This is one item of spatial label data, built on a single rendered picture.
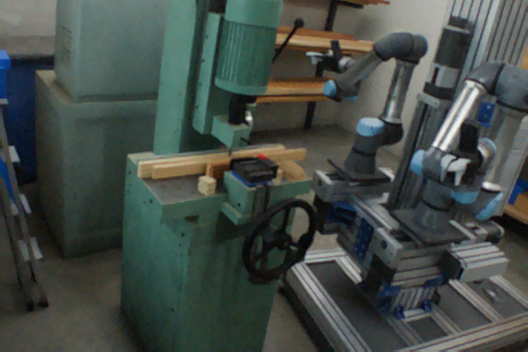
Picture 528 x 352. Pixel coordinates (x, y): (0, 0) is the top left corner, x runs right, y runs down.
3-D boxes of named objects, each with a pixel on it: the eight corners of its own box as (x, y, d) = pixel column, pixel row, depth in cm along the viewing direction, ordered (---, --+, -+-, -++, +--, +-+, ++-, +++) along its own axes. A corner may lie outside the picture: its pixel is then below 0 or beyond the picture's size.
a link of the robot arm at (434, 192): (428, 190, 170) (439, 159, 165) (460, 205, 162) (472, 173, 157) (417, 198, 161) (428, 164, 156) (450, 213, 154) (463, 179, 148)
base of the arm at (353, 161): (363, 160, 216) (368, 142, 212) (381, 175, 204) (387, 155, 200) (338, 160, 210) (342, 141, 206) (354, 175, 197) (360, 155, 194)
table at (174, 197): (173, 239, 124) (175, 221, 122) (133, 190, 146) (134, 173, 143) (327, 205, 161) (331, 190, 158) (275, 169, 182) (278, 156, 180)
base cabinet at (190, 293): (173, 393, 169) (188, 251, 142) (119, 304, 210) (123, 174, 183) (261, 356, 196) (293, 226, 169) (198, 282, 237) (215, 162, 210)
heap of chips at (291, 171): (291, 181, 160) (293, 172, 158) (268, 165, 169) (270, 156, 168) (309, 178, 165) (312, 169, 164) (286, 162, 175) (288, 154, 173)
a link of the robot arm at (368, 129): (346, 143, 204) (354, 116, 198) (365, 142, 212) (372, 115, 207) (366, 154, 195) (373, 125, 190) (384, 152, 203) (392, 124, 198)
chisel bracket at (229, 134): (230, 153, 152) (234, 129, 148) (209, 137, 161) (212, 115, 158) (248, 151, 156) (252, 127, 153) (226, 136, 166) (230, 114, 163)
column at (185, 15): (173, 175, 170) (198, -21, 143) (151, 152, 186) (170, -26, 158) (223, 169, 183) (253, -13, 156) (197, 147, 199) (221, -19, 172)
